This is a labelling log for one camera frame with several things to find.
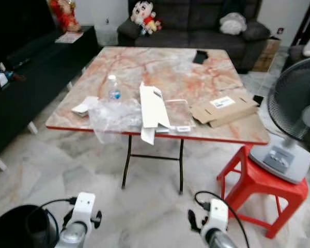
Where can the clear plastic bag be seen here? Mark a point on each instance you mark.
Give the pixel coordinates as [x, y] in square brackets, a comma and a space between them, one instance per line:
[113, 119]

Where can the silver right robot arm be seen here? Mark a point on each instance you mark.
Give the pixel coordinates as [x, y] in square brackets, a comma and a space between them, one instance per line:
[222, 242]

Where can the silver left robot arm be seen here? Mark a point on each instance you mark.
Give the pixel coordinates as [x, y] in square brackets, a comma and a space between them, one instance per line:
[71, 237]

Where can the black rubbish bin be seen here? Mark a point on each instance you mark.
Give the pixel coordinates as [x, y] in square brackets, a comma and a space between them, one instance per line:
[15, 230]

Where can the red plastic stool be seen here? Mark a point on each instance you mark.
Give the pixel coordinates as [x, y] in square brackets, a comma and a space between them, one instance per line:
[263, 188]

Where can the clear plastic container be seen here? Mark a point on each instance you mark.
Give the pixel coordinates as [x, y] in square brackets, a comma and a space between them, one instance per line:
[181, 113]

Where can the white tissue pack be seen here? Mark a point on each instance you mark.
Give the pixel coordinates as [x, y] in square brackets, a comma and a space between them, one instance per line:
[82, 107]

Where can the flat brown cardboard box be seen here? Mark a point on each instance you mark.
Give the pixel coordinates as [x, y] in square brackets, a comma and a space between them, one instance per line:
[222, 111]

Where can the long white cardboard box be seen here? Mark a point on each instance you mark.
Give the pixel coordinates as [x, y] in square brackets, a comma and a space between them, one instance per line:
[154, 108]

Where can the clear plastic water bottle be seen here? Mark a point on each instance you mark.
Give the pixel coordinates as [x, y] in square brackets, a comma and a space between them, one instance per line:
[114, 90]

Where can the black power plug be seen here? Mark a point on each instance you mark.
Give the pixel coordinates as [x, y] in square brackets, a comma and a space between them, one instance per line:
[258, 99]

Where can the black low cabinet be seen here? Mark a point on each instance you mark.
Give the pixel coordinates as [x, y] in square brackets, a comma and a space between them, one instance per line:
[36, 88]

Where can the red marble pattern folding table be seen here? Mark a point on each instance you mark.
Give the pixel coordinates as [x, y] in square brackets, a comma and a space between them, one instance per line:
[165, 72]

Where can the grey standing fan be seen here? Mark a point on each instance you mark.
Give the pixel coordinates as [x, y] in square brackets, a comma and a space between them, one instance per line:
[294, 103]

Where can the black wallet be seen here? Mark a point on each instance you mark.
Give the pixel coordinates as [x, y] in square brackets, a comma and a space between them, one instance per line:
[200, 57]

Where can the blue white small item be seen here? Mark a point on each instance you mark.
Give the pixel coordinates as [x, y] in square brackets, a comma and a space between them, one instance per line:
[0, 78]

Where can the upright brown cardboard box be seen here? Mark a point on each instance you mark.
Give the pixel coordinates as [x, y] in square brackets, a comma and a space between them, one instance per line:
[267, 54]

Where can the pink white booklet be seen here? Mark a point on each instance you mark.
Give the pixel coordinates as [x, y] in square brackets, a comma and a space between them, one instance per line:
[68, 37]

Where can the dark grey armchair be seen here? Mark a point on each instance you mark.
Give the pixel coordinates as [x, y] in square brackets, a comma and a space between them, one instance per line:
[294, 54]

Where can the grey round plush toy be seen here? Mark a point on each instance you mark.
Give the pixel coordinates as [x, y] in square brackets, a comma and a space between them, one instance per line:
[233, 24]

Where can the dark grey sofa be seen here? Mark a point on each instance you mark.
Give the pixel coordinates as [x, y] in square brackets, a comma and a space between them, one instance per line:
[196, 20]

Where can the red figurine doll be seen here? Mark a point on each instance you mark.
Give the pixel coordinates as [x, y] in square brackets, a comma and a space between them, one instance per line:
[66, 15]

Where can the cartoon boy plush doll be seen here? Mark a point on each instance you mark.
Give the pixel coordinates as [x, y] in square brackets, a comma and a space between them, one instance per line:
[144, 16]

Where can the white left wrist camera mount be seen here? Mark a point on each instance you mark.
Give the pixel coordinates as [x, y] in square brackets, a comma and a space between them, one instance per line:
[83, 209]

